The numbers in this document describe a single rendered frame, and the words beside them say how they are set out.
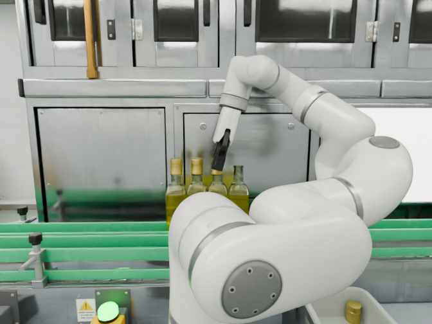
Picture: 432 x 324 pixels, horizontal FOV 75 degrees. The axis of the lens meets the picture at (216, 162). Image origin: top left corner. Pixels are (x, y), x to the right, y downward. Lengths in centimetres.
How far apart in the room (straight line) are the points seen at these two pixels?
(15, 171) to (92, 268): 404
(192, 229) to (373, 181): 26
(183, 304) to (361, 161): 32
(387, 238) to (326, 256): 66
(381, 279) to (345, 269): 65
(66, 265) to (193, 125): 52
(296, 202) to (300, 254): 8
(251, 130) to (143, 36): 45
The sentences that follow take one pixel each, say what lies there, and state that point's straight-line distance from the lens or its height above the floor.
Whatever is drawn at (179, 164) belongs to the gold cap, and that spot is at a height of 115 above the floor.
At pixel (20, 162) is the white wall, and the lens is 471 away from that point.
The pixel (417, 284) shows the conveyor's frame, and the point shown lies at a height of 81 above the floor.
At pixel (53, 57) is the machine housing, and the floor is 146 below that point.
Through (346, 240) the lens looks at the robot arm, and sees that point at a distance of 31.
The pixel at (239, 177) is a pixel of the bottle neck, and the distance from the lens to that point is 79.
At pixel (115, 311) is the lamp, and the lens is 75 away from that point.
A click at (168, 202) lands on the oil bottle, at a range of 79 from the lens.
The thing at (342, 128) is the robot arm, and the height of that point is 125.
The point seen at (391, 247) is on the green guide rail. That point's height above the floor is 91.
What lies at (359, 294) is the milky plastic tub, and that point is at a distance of 88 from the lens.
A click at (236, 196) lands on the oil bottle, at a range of 78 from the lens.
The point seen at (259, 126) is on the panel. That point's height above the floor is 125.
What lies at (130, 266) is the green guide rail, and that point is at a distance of 76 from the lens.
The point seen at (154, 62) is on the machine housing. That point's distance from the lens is 98.
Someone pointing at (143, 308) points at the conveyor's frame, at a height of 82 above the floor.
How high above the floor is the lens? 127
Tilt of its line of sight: 9 degrees down
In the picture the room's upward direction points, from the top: straight up
